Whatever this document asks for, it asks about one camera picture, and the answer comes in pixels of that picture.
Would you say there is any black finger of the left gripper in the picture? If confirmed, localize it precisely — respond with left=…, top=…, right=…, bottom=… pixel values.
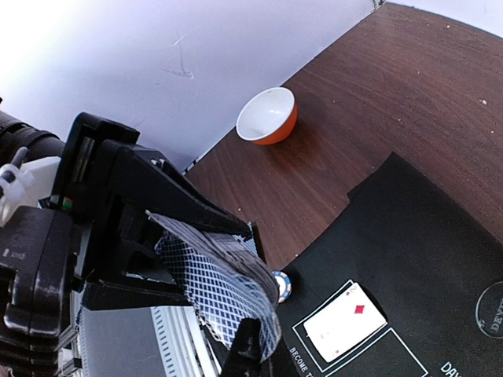
left=100, top=140, right=252, bottom=238

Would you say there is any black poker cloth mat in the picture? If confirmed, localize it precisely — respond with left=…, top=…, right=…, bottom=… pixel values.
left=277, top=154, right=502, bottom=376

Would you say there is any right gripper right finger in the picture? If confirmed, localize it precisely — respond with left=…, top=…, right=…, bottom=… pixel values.
left=261, top=338, right=299, bottom=377

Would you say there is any blue white chip stack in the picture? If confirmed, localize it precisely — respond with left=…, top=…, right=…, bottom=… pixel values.
left=273, top=270, right=292, bottom=303

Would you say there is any white red bowl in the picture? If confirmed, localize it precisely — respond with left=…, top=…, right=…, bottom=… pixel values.
left=236, top=87, right=298, bottom=145

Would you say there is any grey playing card deck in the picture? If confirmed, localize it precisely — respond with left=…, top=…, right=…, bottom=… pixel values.
left=149, top=213, right=281, bottom=361

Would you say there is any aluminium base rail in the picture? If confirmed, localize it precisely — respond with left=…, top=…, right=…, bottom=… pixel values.
left=58, top=306, right=221, bottom=376

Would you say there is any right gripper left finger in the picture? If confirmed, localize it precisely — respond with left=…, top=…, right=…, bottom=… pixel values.
left=222, top=318, right=261, bottom=377

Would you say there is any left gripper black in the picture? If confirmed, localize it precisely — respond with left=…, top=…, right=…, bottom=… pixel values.
left=1, top=112, right=189, bottom=369

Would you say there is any two of diamonds card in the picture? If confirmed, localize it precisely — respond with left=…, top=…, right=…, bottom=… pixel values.
left=303, top=283, right=387, bottom=363

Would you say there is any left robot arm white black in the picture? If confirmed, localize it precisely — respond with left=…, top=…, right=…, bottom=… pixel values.
left=1, top=112, right=252, bottom=376

